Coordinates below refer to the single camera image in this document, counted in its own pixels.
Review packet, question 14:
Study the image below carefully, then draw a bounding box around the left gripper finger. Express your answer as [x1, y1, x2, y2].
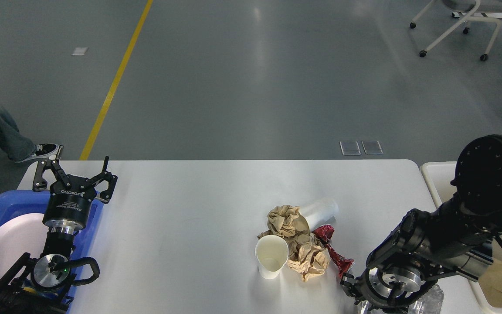
[33, 146, 71, 193]
[83, 157, 118, 205]

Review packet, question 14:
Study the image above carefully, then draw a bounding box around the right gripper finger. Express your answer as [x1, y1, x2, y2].
[340, 273, 366, 301]

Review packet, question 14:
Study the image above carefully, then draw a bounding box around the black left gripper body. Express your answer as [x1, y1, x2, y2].
[43, 177, 96, 231]

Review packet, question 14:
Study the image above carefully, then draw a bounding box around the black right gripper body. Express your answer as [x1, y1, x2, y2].
[357, 266, 434, 314]

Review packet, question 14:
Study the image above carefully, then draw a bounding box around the silver foil bag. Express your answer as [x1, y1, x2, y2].
[355, 284, 444, 314]

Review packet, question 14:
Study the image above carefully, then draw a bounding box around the pink plate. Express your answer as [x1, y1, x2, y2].
[0, 213, 48, 278]

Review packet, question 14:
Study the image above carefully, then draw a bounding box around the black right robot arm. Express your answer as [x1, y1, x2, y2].
[340, 135, 502, 314]

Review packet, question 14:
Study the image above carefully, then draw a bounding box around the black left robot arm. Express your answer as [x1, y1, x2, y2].
[0, 146, 118, 314]

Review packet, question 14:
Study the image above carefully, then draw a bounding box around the black white sneaker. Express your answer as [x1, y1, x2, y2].
[14, 143, 60, 163]

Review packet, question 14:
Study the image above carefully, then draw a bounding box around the blue plastic tray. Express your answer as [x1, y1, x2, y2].
[0, 190, 103, 298]

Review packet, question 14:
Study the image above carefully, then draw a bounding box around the light crumpled brown paper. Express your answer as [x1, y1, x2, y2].
[287, 242, 329, 282]

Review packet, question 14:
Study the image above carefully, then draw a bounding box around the crushed red can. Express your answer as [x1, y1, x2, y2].
[313, 224, 355, 281]

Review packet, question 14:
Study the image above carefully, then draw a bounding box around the person leg in jeans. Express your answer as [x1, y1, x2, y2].
[0, 105, 37, 162]

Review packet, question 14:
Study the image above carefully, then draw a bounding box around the lying white paper cup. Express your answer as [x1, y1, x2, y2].
[299, 198, 340, 231]

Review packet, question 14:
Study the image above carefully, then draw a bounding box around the upright white paper cup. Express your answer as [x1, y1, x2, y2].
[254, 235, 289, 280]

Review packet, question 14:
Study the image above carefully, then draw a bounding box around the dark crumpled brown paper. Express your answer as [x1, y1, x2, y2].
[257, 205, 317, 261]

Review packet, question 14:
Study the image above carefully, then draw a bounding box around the beige plastic bin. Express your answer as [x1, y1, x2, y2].
[421, 162, 502, 314]

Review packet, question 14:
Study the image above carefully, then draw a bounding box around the white rolling chair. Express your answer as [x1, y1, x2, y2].
[418, 0, 502, 61]

